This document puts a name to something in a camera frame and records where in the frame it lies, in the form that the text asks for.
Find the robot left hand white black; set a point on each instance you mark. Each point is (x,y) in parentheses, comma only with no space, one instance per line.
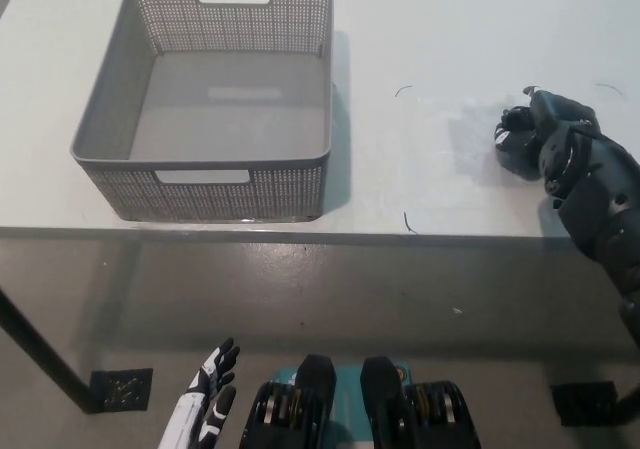
(187,414)

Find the grey perforated plastic basket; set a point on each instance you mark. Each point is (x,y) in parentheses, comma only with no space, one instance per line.
(200,196)

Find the robot right hand white black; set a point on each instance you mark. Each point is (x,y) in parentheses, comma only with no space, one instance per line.
(560,111)

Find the black floor mounting plate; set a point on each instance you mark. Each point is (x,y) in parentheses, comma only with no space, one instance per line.
(125,389)
(585,403)

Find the transparent plastic sheet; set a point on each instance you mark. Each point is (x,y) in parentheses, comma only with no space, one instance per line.
(450,169)

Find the black metal table leg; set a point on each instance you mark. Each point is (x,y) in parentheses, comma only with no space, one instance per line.
(45,349)

